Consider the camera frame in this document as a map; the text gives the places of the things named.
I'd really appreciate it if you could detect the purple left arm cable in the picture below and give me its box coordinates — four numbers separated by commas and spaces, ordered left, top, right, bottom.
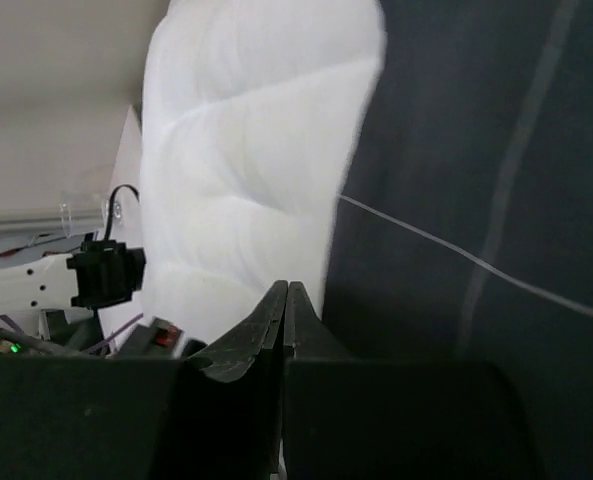
0, 312, 145, 359

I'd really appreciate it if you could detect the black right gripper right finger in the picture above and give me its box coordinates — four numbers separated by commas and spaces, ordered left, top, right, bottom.
283, 282, 545, 479

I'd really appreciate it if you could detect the white pillow with yellow edge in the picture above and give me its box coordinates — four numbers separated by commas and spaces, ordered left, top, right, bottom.
139, 1, 385, 342

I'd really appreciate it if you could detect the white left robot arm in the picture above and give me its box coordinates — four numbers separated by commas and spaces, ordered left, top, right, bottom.
0, 240, 146, 315

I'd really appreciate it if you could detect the clear plastic object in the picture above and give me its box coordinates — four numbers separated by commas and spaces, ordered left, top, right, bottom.
60, 192, 124, 238

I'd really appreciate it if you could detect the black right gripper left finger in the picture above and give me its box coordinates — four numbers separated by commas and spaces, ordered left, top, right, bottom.
0, 281, 287, 479

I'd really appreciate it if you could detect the dark grey checked pillowcase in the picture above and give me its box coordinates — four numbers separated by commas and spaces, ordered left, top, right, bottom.
323, 1, 593, 479

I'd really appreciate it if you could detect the aluminium front rail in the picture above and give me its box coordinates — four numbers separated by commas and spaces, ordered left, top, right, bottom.
0, 213, 104, 237

